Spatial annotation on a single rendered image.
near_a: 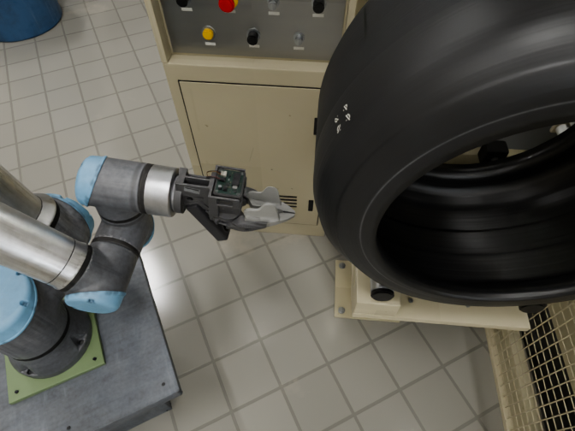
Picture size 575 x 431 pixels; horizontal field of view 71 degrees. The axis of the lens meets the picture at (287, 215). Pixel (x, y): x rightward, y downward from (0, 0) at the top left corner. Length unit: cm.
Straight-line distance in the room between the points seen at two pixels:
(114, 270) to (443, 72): 61
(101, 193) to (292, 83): 73
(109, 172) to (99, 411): 60
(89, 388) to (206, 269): 87
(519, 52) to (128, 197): 58
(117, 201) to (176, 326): 110
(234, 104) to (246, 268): 79
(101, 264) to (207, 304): 106
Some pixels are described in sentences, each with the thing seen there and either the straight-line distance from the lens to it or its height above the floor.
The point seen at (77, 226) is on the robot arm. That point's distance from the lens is 107.
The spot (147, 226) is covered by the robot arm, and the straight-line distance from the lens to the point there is 85.
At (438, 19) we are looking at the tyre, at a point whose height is 141.
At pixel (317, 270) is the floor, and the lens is 183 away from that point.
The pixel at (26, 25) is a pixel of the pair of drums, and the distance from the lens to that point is 355.
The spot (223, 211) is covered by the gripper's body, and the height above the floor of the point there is 104.
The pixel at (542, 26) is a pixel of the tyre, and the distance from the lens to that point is 44.
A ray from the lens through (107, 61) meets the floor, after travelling 313.
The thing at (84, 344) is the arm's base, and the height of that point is 64.
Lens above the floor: 163
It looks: 55 degrees down
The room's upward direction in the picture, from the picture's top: straight up
